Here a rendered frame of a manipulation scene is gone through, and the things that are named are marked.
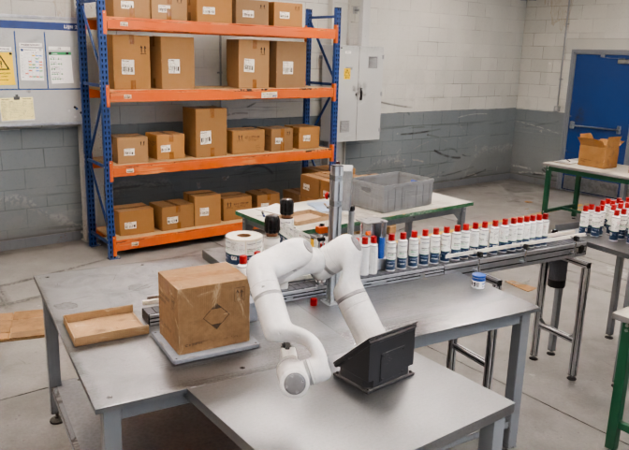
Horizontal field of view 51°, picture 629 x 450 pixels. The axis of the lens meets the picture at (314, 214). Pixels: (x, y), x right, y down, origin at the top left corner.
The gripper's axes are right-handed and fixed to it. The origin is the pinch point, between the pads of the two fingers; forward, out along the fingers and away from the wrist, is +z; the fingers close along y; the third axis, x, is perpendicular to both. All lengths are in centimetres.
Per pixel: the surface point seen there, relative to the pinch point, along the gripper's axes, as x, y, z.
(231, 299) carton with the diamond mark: 17, 13, 48
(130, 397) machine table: 53, -14, 18
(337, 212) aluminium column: -33, 46, 91
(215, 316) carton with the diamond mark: 24, 7, 47
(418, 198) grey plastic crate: -134, 51, 309
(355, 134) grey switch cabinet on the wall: -144, 138, 630
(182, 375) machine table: 36.3, -11.3, 32.1
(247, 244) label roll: 9, 30, 137
